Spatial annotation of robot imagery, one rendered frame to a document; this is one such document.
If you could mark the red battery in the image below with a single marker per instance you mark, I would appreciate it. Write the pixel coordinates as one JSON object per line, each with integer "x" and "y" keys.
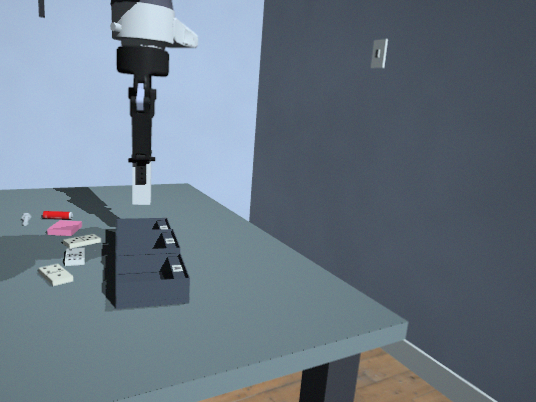
{"x": 57, "y": 215}

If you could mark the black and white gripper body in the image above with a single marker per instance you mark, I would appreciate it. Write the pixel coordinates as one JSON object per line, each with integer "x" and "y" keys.
{"x": 143, "y": 63}

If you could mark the dark grey rack of bins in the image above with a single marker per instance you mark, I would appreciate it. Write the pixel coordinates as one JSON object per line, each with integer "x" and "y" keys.
{"x": 143, "y": 274}

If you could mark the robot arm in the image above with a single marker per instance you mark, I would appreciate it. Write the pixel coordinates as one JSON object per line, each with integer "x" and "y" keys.
{"x": 149, "y": 24}

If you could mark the white domino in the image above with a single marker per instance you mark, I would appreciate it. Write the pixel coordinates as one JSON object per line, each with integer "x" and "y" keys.
{"x": 81, "y": 241}
{"x": 55, "y": 274}
{"x": 75, "y": 256}

